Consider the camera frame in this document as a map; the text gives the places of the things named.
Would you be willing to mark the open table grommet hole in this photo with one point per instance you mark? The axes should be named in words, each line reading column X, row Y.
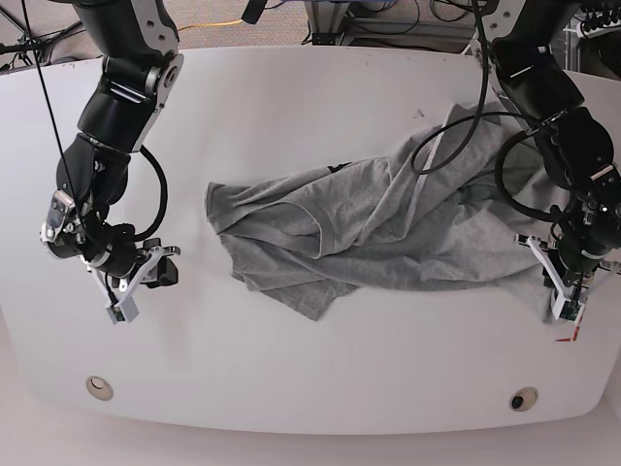
column 524, row 399

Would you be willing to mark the red tape rectangle marking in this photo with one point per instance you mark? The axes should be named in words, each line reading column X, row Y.
column 570, row 338

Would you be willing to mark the black tripod stand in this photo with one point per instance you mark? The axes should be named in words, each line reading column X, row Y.
column 45, row 32

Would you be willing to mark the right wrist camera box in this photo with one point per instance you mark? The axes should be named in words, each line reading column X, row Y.
column 124, row 311

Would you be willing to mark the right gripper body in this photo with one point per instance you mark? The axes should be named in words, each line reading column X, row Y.
column 118, row 276

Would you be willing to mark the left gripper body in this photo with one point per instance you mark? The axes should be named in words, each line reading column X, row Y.
column 575, row 275

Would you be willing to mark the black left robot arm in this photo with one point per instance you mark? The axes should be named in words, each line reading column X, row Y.
column 512, row 41

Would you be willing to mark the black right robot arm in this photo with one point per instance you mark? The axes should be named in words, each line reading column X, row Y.
column 141, row 63

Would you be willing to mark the grey printed T-shirt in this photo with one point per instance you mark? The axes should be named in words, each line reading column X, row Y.
column 409, row 220

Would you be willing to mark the white power strip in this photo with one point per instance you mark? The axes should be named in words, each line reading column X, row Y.
column 598, row 25

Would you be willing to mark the aluminium frame stand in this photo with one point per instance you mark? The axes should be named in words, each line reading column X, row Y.
column 404, row 25

